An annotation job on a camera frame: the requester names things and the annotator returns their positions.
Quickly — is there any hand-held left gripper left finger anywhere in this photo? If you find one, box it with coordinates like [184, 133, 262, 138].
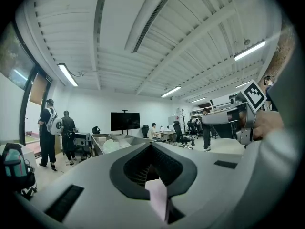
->
[16, 143, 165, 229]

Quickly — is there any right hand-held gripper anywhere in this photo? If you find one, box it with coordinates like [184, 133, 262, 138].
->
[201, 79, 267, 146]

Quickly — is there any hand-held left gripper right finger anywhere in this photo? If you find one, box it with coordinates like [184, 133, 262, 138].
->
[149, 142, 277, 229]

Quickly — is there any person's right hand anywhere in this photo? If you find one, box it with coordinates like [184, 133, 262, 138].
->
[252, 110, 285, 140]

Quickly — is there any brown coat rack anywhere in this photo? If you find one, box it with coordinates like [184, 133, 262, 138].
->
[177, 107, 189, 128]

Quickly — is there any gray equipment cabinet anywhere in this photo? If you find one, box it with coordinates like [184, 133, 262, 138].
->
[73, 132, 93, 158]

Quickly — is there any white bag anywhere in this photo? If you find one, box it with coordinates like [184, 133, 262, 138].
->
[102, 139, 120, 154]

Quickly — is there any wooden desk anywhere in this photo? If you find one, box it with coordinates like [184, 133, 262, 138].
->
[159, 127, 177, 143]

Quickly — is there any white backpack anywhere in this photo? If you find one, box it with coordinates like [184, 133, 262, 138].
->
[46, 108, 63, 136]

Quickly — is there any teal black backpack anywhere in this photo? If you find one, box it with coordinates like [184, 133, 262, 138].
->
[1, 142, 36, 193]

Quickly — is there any black monitor on stand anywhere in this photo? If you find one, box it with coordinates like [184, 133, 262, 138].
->
[110, 109, 141, 135]

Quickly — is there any brown board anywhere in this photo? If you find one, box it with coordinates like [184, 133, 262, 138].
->
[29, 72, 48, 106]

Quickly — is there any large glass window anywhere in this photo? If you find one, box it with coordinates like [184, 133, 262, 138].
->
[0, 22, 36, 90]

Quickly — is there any white wall shelf unit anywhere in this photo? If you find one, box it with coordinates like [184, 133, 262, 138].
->
[190, 101, 236, 119]

